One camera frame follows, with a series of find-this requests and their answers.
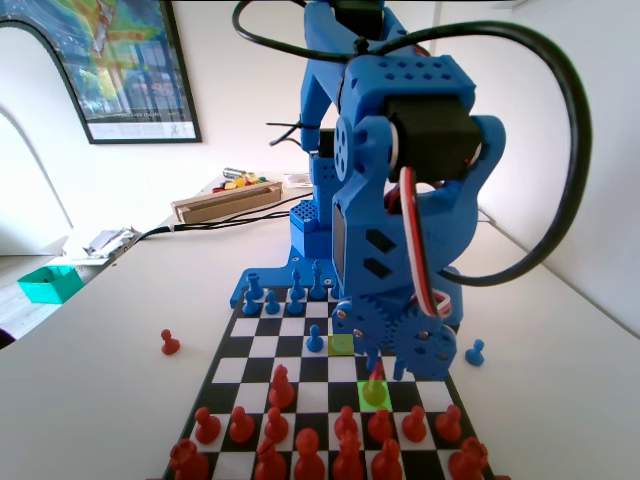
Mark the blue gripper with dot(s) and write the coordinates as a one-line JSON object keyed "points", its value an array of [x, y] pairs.
{"points": [[419, 346]]}

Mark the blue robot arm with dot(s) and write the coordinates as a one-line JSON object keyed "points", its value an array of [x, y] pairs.
{"points": [[365, 85]]}

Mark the red chess pawn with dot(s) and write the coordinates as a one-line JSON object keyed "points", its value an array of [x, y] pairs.
{"points": [[414, 424], [241, 425], [206, 425], [275, 425], [345, 424], [448, 424], [170, 343], [380, 426]]}

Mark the blue chess pawn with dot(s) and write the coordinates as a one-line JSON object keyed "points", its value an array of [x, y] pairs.
{"points": [[271, 305], [249, 305], [294, 306], [313, 342], [475, 354]]}

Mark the red chess bishop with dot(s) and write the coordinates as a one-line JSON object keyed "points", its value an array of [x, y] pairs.
{"points": [[281, 390], [386, 460]]}

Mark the red chess rook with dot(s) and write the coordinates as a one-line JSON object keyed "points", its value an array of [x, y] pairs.
{"points": [[189, 460], [468, 460]]}

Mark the row of blue chess pieces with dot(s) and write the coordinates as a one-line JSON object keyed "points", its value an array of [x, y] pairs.
{"points": [[272, 275]]}

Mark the blue chess rook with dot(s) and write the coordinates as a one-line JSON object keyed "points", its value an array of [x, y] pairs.
{"points": [[254, 286]]}

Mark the black white chessboard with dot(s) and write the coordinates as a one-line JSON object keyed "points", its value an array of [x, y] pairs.
{"points": [[320, 372]]}

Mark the white paper leaflet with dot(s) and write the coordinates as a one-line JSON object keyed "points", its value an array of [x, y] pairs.
{"points": [[296, 180]]}

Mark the long cardboard box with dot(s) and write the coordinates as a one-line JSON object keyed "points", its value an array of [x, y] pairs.
{"points": [[225, 207]]}

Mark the green toy block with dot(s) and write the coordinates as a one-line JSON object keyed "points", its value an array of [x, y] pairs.
{"points": [[259, 178]]}

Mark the yellow toy block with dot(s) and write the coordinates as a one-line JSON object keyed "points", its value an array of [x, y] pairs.
{"points": [[243, 181], [231, 186]]}

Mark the silver metal can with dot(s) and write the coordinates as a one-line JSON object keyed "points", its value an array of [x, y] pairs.
{"points": [[231, 172]]}

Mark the grey white crumpled packaging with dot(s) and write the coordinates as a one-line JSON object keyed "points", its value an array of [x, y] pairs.
{"points": [[112, 241]]}

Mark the teal open box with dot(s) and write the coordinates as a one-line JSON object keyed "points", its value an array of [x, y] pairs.
{"points": [[45, 290]]}

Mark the white door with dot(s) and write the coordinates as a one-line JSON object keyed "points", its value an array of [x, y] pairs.
{"points": [[422, 12]]}

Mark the framed colourful poster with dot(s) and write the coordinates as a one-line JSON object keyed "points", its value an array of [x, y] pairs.
{"points": [[130, 60]]}

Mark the white arched board dark edge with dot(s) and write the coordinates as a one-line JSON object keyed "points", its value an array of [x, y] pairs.
{"points": [[50, 100]]}

